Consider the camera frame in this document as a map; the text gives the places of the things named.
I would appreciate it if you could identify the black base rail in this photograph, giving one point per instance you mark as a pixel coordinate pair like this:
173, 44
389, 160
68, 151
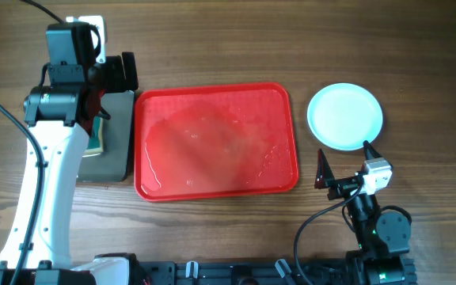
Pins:
326, 271

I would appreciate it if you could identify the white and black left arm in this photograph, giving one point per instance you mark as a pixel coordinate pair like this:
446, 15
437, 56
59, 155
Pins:
78, 122

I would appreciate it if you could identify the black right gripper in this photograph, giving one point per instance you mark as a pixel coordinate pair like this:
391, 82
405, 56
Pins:
343, 187

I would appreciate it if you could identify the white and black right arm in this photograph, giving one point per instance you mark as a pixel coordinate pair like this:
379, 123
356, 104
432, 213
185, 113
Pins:
382, 233

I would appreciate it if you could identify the red plastic tray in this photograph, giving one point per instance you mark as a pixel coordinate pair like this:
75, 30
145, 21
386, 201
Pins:
214, 141

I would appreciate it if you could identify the pale blue plate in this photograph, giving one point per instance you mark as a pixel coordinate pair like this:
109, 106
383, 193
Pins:
343, 116

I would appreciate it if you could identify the green and yellow sponge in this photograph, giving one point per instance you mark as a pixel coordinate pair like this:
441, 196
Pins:
95, 144

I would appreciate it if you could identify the black water tray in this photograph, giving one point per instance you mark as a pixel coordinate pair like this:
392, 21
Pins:
112, 164

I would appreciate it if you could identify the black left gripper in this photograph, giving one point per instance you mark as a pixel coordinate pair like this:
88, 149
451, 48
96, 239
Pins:
120, 82

